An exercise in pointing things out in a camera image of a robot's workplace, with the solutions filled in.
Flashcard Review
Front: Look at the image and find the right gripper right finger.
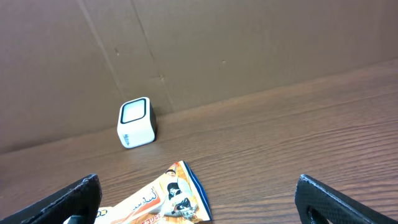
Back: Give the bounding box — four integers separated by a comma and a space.
294, 174, 397, 224

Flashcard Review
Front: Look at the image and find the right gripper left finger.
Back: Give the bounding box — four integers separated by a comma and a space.
1, 174, 102, 224

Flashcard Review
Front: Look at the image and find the white barcode scanner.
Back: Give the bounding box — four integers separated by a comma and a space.
116, 97, 157, 149

